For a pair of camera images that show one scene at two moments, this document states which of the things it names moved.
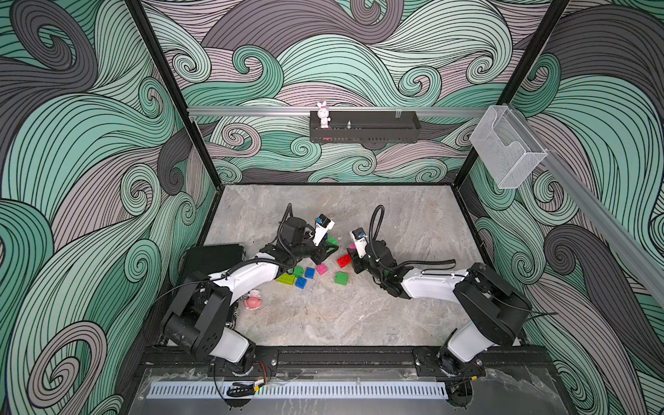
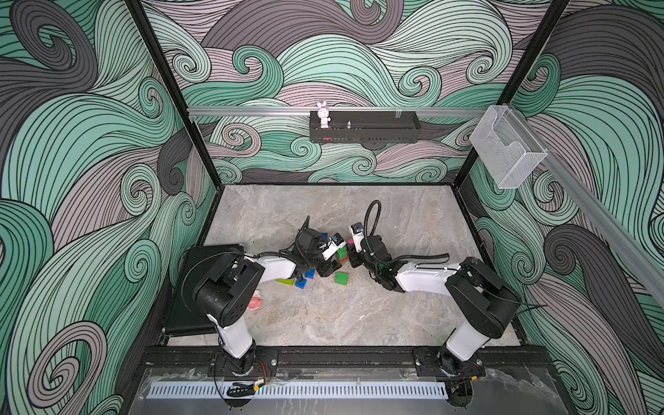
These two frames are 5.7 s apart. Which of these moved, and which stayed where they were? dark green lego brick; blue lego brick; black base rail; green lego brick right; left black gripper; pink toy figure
Moved: dark green lego brick; left black gripper
Stayed: green lego brick right; pink toy figure; blue lego brick; black base rail
